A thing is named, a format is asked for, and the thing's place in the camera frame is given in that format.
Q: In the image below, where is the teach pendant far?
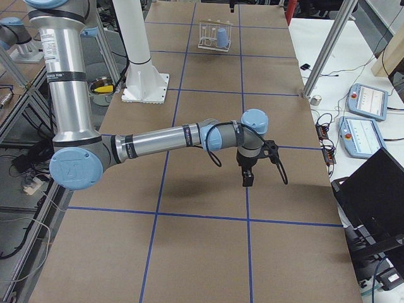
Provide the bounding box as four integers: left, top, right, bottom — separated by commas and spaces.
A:
347, 83, 388, 121

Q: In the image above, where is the teach pendant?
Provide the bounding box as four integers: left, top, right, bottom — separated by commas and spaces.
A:
347, 83, 388, 121
338, 116, 386, 159

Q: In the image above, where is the teach pendant near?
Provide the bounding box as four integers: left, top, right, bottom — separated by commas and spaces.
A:
338, 116, 386, 159

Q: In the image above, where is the usb hub with orange plugs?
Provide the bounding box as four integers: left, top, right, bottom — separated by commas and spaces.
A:
316, 124, 329, 141

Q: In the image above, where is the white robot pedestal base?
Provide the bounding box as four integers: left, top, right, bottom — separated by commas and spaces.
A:
113, 0, 170, 104

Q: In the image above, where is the small black sensor puck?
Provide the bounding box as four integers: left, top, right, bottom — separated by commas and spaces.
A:
300, 64, 311, 70

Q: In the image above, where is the small silver metal cylinder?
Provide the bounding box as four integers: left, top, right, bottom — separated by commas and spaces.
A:
310, 95, 322, 106

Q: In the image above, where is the white wire cup holder rack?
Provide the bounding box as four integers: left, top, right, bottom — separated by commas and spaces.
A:
198, 19, 232, 52

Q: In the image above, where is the black computer monitor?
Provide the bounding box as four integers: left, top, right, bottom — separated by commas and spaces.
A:
331, 148, 403, 244

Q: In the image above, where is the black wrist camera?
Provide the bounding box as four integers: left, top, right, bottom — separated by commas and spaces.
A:
260, 140, 279, 160

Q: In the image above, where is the light blue plastic cup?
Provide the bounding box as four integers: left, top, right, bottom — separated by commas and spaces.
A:
216, 28, 229, 48

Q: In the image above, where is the aluminium frame post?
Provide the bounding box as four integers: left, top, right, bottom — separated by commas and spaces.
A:
302, 0, 358, 98

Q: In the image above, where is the black camera cable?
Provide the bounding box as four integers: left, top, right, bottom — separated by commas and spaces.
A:
205, 121, 288, 186

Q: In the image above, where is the steel bowl with yellow item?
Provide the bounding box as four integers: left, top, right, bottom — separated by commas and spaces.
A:
89, 76, 114, 107

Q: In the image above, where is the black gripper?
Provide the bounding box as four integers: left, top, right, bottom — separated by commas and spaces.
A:
236, 152, 261, 187

